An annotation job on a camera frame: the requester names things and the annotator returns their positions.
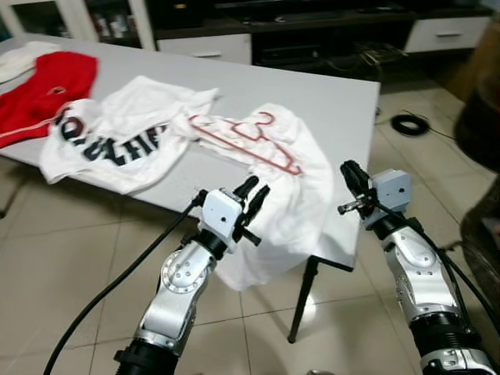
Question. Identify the red plastic clothes hanger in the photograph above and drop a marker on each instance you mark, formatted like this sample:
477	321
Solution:
247	150

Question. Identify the plain white t-shirt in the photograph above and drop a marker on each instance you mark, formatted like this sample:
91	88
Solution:
297	211

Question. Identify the white t-shirt black lettering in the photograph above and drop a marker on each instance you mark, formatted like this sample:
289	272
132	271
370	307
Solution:
125	105

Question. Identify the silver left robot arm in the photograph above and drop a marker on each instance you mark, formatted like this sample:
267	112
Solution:
176	289

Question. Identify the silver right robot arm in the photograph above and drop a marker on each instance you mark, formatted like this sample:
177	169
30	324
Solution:
418	281

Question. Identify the grey table black legs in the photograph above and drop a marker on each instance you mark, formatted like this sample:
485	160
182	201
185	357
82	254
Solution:
312	86

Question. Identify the grey checked armchair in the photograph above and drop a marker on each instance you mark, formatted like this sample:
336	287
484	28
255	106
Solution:
484	258

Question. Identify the dark TV stand white drawers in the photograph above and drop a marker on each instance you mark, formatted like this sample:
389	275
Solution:
312	47

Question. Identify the brown cardboard box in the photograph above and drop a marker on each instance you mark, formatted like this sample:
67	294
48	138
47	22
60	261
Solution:
480	62

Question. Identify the white glass door cabinet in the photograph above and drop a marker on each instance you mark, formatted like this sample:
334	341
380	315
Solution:
141	19

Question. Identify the red garment white trim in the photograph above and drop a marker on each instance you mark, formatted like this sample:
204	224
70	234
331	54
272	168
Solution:
47	94

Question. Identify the cream garment brown patterned trim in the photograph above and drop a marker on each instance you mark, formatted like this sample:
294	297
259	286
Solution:
23	62

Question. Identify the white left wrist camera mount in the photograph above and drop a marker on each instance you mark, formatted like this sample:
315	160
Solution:
219	215

